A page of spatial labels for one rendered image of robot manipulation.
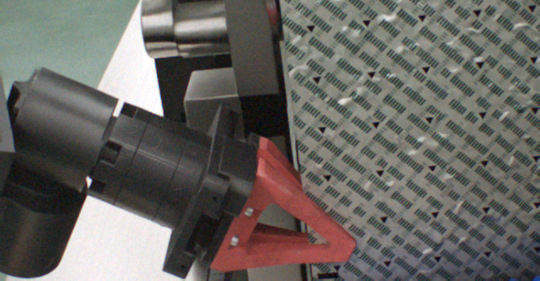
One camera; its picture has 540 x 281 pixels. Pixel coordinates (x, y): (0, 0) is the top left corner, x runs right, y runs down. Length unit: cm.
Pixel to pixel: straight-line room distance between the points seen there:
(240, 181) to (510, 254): 17
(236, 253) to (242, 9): 15
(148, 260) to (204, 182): 43
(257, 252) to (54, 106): 14
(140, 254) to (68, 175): 41
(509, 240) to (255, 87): 18
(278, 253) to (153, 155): 9
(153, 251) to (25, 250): 36
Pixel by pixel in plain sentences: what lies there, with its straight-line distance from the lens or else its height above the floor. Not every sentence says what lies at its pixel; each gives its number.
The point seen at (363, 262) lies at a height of 105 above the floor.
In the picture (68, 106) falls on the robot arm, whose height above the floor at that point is 117.
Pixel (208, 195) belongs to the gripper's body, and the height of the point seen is 113.
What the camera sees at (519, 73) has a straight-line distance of 60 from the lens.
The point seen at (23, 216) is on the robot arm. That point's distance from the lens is 64.
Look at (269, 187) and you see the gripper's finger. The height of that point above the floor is 112.
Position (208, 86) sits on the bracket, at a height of 114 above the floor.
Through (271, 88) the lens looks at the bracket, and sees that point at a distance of 68.
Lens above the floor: 139
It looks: 24 degrees down
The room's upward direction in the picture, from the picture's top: 7 degrees counter-clockwise
